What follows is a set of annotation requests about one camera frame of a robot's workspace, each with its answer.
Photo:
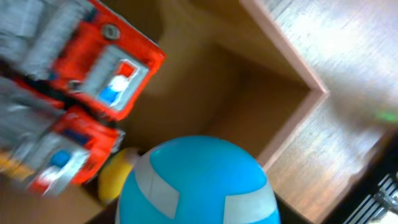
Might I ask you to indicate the blue toy ball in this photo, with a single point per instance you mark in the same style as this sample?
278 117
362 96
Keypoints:
197 179

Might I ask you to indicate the yellow toy ball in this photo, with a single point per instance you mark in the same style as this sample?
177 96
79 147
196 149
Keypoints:
113 175

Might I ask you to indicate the red truck with grey top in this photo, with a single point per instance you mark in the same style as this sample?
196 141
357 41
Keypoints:
81 48

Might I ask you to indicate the red truck with yellow crane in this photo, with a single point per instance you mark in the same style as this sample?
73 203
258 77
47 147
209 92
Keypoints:
44 148

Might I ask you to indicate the white cardboard box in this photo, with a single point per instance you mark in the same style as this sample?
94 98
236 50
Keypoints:
228 73

